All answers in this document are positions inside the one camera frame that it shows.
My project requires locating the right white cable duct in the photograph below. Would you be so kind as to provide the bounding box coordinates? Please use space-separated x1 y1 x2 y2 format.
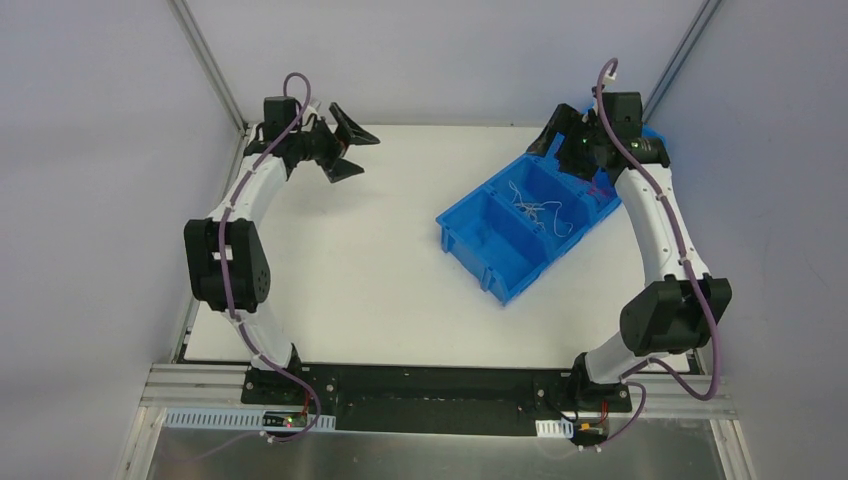
535 418 574 440

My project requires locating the blue compartment bin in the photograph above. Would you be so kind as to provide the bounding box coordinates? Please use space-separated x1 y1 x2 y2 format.
435 99 668 307

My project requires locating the white cable duct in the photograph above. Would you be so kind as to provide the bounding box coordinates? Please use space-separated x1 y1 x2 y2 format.
163 408 314 433
535 418 574 440

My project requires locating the left white cable duct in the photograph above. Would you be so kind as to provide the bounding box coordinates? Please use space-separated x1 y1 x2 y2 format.
163 408 314 433

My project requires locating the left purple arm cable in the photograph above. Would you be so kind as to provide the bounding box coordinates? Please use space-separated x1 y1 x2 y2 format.
217 72 323 445

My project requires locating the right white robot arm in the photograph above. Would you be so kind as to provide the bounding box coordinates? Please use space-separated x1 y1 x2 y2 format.
528 92 732 410

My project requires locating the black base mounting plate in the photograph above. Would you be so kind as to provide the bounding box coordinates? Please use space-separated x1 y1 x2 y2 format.
241 363 632 436

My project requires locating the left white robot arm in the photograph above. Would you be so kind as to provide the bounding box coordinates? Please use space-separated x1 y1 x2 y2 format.
183 95 380 405

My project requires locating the aluminium frame rail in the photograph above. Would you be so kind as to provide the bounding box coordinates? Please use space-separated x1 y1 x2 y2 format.
140 364 248 408

